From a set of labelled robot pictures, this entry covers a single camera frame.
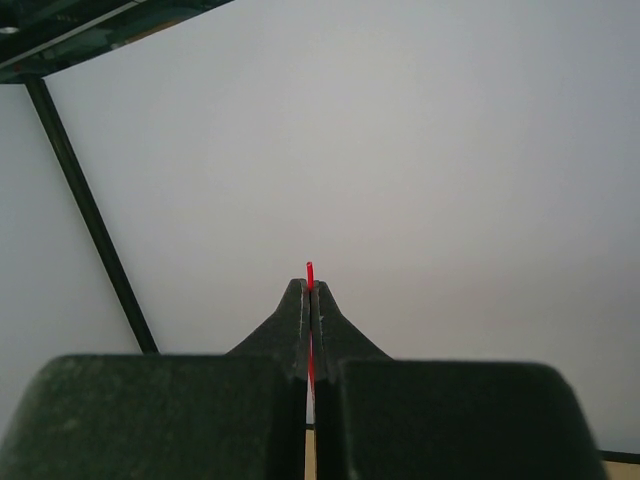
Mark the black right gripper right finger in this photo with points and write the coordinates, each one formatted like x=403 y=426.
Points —
x=381 y=418

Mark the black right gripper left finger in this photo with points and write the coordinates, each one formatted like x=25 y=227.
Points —
x=239 y=415

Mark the black enclosure frame post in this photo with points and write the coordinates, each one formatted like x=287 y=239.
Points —
x=89 y=210

